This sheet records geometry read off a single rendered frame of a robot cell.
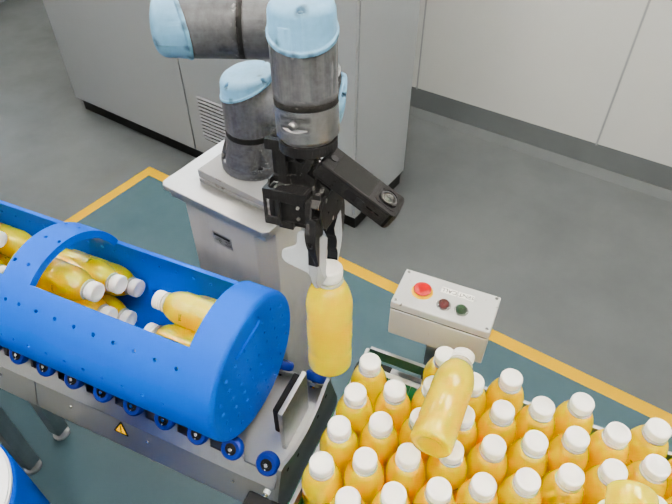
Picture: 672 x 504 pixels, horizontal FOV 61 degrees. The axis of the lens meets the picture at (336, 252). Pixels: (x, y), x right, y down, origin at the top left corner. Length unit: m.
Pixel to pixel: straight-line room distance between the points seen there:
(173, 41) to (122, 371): 0.56
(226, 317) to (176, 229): 2.12
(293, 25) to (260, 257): 0.80
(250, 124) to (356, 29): 1.19
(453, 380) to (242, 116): 0.68
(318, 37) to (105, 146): 3.26
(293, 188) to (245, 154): 0.59
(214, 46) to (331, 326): 0.40
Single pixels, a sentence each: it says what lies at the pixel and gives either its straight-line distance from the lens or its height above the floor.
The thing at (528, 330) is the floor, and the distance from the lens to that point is 2.64.
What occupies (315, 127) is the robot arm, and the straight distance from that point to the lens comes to 0.66.
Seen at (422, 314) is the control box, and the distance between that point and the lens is 1.15.
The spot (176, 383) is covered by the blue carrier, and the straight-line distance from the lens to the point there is 0.99.
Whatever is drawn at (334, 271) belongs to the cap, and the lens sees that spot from 0.79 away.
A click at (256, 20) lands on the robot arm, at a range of 0.73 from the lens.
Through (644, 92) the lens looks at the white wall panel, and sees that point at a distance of 3.45.
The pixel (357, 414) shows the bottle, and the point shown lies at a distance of 1.05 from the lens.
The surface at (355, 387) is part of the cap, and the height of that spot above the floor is 1.09.
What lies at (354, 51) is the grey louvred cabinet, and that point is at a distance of 2.41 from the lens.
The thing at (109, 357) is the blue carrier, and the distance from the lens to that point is 1.06.
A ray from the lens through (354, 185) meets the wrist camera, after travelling 0.69.
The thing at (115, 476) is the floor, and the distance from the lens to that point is 2.30.
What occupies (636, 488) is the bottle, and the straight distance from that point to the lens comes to 0.98.
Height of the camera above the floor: 1.96
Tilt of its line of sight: 44 degrees down
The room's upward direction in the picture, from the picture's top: straight up
